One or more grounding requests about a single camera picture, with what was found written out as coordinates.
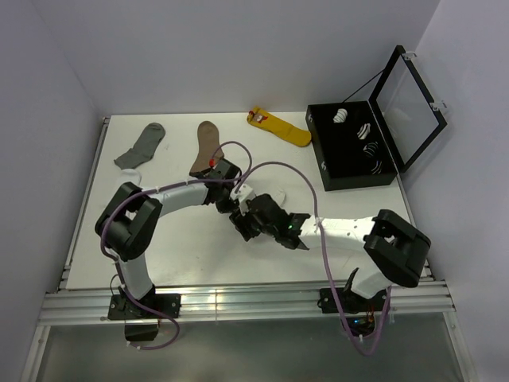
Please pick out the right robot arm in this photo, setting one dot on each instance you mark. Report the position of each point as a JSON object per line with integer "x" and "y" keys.
{"x": 396, "y": 249}

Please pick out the black storage box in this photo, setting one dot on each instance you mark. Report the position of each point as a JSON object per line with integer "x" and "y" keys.
{"x": 339, "y": 153}

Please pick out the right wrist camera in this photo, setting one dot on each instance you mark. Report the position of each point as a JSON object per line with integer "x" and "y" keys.
{"x": 242, "y": 196}

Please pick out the grey sock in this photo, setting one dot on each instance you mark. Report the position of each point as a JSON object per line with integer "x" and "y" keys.
{"x": 143, "y": 149}

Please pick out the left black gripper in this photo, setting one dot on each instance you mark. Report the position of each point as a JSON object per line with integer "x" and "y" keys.
{"x": 226, "y": 208}

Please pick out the brown striped sock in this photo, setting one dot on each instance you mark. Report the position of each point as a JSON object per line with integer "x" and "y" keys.
{"x": 209, "y": 151}

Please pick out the yellow sock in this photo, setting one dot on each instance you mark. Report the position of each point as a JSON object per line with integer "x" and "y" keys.
{"x": 263, "y": 120}

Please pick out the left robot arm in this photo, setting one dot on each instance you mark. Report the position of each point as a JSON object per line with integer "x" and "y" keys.
{"x": 126, "y": 226}

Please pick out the dark striped rolled sock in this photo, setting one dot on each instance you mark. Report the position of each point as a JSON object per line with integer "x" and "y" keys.
{"x": 371, "y": 149}

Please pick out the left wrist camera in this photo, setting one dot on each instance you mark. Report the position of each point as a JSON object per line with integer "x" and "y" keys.
{"x": 213, "y": 164}

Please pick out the dark rolled sock lower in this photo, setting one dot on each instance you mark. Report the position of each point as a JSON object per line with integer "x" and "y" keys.
{"x": 377, "y": 168}

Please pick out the white sock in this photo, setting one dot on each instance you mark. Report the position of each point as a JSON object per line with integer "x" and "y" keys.
{"x": 279, "y": 196}
{"x": 340, "y": 116}

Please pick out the aluminium frame rail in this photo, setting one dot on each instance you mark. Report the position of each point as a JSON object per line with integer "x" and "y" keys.
{"x": 248, "y": 302}

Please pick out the white rolled sock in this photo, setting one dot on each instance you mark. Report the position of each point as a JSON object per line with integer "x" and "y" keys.
{"x": 340, "y": 116}

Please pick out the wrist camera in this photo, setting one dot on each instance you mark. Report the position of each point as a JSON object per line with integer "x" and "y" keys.
{"x": 213, "y": 164}
{"x": 242, "y": 196}

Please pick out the box lid with glass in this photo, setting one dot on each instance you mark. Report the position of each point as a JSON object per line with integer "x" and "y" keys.
{"x": 408, "y": 116}

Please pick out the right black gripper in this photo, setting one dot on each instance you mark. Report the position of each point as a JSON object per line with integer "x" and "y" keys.
{"x": 241, "y": 220}

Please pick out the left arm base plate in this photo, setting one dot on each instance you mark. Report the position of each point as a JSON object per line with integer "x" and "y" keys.
{"x": 158, "y": 306}

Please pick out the striped rolled sock upper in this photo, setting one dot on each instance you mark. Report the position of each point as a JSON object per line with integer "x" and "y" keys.
{"x": 364, "y": 131}

